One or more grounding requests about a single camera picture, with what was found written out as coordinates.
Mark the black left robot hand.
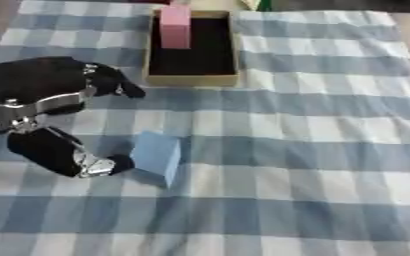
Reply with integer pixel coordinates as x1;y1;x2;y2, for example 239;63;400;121
0;55;148;179

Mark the tan cardboard box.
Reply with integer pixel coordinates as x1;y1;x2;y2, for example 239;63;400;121
142;8;242;88

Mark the light blue block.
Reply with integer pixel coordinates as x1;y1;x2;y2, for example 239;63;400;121
128;130;184;190

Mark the pink block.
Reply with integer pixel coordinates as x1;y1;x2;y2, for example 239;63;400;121
157;4;193;50

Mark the green and white object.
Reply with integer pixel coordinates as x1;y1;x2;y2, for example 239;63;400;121
238;0;274;12

